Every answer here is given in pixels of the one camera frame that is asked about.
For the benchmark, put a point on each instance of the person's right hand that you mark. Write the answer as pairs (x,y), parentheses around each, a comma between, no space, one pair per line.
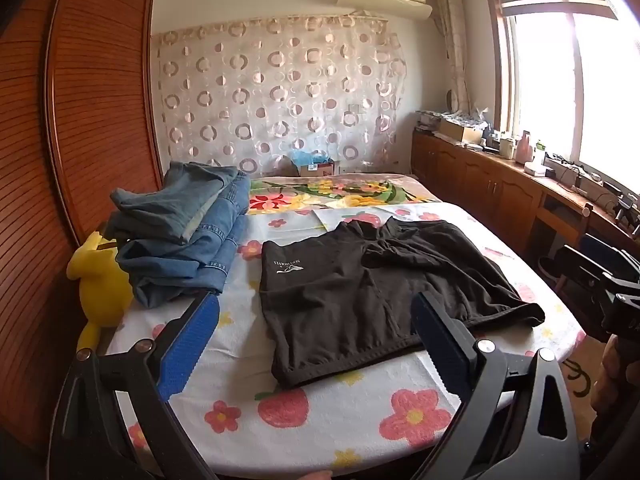
(610,370)

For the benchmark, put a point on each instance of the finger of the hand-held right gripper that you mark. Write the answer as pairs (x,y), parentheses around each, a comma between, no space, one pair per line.
(587,265)

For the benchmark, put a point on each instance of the blue plastic bag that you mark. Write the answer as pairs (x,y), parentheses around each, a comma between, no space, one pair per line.
(307,156)

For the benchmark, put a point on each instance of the blue chair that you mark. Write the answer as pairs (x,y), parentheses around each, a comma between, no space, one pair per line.
(610,247)

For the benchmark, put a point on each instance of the long wooden cabinet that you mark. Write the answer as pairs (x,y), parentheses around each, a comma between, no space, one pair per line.
(480,185)

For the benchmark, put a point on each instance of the white cup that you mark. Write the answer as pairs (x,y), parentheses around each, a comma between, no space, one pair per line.
(507,149)

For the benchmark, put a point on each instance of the pink bottle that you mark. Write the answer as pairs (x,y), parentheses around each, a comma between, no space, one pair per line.
(524,150)

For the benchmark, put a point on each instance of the white wall socket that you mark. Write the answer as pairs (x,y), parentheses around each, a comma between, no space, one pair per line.
(356,107)

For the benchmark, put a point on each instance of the white flower print blanket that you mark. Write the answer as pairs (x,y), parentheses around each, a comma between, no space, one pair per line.
(310,410)

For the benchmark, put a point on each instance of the yellow plush toy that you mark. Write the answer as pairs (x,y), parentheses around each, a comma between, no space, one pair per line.
(100,290)

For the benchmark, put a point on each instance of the folded blue denim jeans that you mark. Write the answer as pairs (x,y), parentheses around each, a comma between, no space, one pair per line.
(220,252)

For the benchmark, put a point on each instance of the black pants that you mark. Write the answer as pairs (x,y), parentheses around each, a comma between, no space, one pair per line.
(350,300)

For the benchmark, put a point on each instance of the small round mirror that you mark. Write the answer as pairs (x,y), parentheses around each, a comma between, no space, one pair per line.
(449,96)

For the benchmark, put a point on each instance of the pale patterned window curtain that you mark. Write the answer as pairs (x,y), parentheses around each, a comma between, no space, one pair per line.
(455,45)

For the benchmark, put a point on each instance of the wooden frame window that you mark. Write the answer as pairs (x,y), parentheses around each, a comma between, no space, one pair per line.
(575,85)

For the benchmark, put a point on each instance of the flat cardboard box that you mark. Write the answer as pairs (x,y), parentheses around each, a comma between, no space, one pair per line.
(462,131)

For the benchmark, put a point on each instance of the colourful floral bedspread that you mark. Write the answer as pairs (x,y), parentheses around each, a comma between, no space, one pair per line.
(350,192)

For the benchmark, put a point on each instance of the white flat box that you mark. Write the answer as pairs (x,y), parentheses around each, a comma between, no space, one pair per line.
(536,170)

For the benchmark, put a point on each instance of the folded grey-blue jeans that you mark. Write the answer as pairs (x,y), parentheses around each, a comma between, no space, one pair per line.
(165,200)

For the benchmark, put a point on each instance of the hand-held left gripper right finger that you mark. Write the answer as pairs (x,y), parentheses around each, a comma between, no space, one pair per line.
(442,350)

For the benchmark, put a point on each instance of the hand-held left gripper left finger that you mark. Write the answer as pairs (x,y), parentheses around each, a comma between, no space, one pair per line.
(187,345)

